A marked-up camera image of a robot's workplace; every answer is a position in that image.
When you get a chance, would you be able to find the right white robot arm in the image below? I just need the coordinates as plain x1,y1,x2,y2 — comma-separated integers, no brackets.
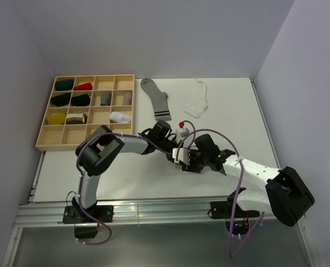
172,134,315,226

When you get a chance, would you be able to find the plain white sock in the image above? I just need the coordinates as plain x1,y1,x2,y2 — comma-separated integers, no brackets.
183,79,208,118

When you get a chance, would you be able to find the light grey rolled sock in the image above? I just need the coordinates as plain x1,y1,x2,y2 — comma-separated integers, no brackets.
123,92,132,106

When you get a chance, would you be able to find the grey striped sock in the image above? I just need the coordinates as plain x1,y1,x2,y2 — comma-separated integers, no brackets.
141,78,172,121

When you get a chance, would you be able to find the white brown rolled sock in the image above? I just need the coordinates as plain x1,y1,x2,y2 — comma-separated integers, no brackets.
66,113,87,125

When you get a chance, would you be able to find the black rolled sock right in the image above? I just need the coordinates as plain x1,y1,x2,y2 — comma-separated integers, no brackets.
71,94,91,107

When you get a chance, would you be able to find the dark green rolled sock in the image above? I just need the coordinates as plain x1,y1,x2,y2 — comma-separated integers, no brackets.
54,79,74,91

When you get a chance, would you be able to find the aluminium mounting rail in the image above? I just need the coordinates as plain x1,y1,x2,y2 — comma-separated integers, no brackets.
14,196,306,228

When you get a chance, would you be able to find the black rolled sock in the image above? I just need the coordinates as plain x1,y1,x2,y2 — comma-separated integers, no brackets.
71,94,91,107
50,93,71,107

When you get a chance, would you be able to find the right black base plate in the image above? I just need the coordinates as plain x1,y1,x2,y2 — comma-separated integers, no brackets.
207,201,260,219

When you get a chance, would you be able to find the wooden compartment tray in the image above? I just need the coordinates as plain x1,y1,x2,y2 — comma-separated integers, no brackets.
36,75,135,151

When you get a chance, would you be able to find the red rolled sock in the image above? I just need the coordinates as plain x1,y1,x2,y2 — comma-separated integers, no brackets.
73,82,93,91

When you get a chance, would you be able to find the black rolled sock left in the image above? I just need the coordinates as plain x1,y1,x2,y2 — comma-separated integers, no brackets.
50,93,71,107

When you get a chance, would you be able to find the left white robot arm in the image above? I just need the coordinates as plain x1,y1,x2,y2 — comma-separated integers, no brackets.
73,121,178,222

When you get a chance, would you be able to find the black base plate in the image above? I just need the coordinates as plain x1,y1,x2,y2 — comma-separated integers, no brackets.
62,205,114,224
207,201,260,219

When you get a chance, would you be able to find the white striped sock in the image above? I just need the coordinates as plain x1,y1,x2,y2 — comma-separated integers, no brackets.
109,111,132,123

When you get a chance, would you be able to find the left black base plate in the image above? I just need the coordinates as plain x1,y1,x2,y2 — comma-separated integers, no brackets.
62,205,114,224

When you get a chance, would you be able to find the yellow rolled sock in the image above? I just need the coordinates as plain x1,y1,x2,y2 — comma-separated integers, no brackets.
47,112,66,125

